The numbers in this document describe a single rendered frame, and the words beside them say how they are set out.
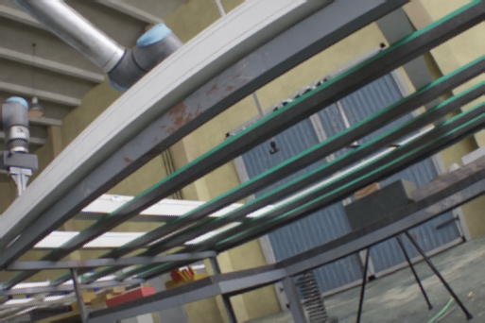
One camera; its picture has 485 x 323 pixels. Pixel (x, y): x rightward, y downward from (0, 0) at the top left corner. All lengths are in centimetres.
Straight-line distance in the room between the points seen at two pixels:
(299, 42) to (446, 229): 652
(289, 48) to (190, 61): 18
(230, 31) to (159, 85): 17
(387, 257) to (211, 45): 673
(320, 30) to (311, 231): 717
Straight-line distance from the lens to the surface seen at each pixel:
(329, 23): 60
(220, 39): 67
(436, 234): 702
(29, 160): 130
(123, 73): 112
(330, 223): 754
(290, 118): 88
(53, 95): 1376
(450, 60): 710
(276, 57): 62
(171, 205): 153
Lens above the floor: 50
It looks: 18 degrees up
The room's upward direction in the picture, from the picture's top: 18 degrees counter-clockwise
